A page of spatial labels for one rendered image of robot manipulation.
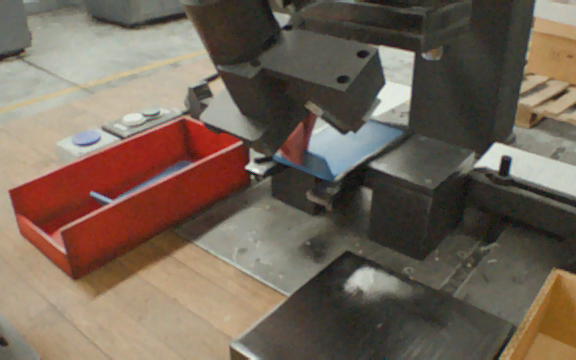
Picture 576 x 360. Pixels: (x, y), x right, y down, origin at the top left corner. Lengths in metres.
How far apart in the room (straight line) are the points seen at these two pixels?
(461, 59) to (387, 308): 0.39
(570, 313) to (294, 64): 0.29
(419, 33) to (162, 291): 0.32
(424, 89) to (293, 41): 0.41
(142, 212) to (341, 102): 0.28
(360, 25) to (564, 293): 0.28
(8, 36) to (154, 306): 4.66
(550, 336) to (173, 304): 0.33
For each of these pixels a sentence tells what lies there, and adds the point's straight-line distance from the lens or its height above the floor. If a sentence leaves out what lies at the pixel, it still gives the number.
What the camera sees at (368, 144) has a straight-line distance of 0.56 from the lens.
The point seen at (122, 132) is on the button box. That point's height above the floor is 0.93.
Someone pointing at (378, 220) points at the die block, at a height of 0.93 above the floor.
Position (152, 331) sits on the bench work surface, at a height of 0.90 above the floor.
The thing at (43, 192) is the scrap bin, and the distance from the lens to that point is 0.63.
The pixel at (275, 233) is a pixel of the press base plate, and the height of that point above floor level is 0.90.
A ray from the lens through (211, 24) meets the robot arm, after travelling 0.37.
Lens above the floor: 1.23
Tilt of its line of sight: 29 degrees down
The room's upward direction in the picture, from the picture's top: straight up
